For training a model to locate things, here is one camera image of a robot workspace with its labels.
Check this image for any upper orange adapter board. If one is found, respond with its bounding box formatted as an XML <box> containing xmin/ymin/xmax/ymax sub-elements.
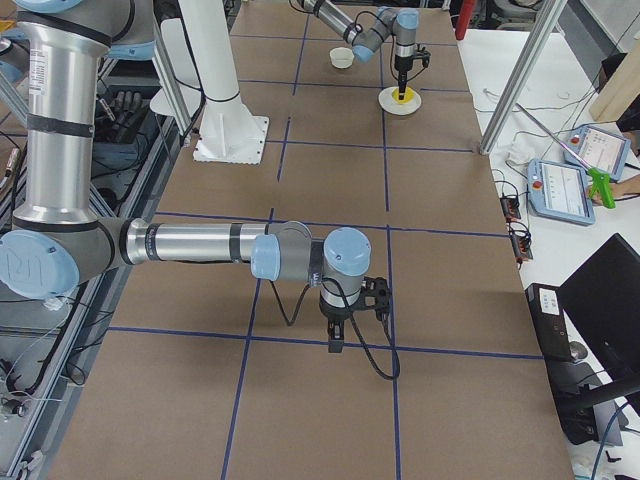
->
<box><xmin>500</xmin><ymin>196</ymin><xmax>521</xmax><ymax>222</ymax></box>

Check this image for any orange adapter board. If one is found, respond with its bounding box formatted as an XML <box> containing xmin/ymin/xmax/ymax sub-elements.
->
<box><xmin>500</xmin><ymin>196</ymin><xmax>521</xmax><ymax>222</ymax></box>
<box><xmin>510</xmin><ymin>231</ymin><xmax>533</xmax><ymax>264</ymax></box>

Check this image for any green handled reacher grabber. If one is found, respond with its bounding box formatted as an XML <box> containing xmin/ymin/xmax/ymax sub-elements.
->
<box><xmin>515</xmin><ymin>102</ymin><xmax>616</xmax><ymax>209</ymax></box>

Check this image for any aluminium frame post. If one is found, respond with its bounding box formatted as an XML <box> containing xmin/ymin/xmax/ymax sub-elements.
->
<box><xmin>479</xmin><ymin>0</ymin><xmax>567</xmax><ymax>155</ymax></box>

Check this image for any blue teach pendant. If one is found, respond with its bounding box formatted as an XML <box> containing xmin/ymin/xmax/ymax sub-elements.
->
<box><xmin>527</xmin><ymin>158</ymin><xmax>595</xmax><ymax>226</ymax></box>
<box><xmin>566</xmin><ymin>125</ymin><xmax>631</xmax><ymax>182</ymax></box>

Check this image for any yellow lemon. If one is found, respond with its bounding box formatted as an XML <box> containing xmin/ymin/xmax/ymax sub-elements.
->
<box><xmin>391</xmin><ymin>87</ymin><xmax>414</xmax><ymax>105</ymax></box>

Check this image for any black computer box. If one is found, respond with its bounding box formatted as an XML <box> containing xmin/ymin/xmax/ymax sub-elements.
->
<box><xmin>525</xmin><ymin>283</ymin><xmax>623</xmax><ymax>446</ymax></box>

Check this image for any red fire extinguisher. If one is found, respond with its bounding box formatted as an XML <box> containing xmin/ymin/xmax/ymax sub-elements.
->
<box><xmin>455</xmin><ymin>0</ymin><xmax>476</xmax><ymax>41</ymax></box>

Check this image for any lower orange adapter board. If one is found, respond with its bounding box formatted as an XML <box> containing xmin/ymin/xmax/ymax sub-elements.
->
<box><xmin>510</xmin><ymin>231</ymin><xmax>533</xmax><ymax>264</ymax></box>

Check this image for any black monitor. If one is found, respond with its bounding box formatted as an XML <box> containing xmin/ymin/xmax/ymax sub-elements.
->
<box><xmin>558</xmin><ymin>233</ymin><xmax>640</xmax><ymax>380</ymax></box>

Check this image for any white bowl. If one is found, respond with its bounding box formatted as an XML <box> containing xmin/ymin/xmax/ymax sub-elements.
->
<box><xmin>329</xmin><ymin>47</ymin><xmax>354</xmax><ymax>70</ymax></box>

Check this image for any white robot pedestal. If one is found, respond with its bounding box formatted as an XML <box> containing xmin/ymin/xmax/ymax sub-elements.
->
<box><xmin>160</xmin><ymin>1</ymin><xmax>269</xmax><ymax>165</ymax></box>

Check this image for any black camera cable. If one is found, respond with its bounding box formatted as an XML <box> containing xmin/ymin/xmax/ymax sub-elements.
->
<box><xmin>351</xmin><ymin>9</ymin><xmax>381</xmax><ymax>36</ymax></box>
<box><xmin>269</xmin><ymin>277</ymin><xmax>402</xmax><ymax>381</ymax></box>

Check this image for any near blue teach pendant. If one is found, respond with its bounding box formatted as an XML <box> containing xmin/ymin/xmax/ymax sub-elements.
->
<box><xmin>527</xmin><ymin>158</ymin><xmax>595</xmax><ymax>226</ymax></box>

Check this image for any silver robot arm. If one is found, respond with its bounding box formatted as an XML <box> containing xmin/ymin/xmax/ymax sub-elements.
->
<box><xmin>1</xmin><ymin>1</ymin><xmax>371</xmax><ymax>353</ymax></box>
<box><xmin>296</xmin><ymin>0</ymin><xmax>429</xmax><ymax>104</ymax></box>

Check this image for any far blue teach pendant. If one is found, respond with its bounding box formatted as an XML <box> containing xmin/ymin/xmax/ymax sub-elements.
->
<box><xmin>566</xmin><ymin>125</ymin><xmax>631</xmax><ymax>182</ymax></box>

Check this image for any white plate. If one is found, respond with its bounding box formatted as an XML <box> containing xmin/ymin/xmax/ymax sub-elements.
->
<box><xmin>378</xmin><ymin>87</ymin><xmax>422</xmax><ymax>116</ymax></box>

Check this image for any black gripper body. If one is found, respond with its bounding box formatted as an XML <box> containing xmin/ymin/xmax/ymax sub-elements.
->
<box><xmin>320</xmin><ymin>299</ymin><xmax>352</xmax><ymax>339</ymax></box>
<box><xmin>394</xmin><ymin>55</ymin><xmax>411</xmax><ymax>83</ymax></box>

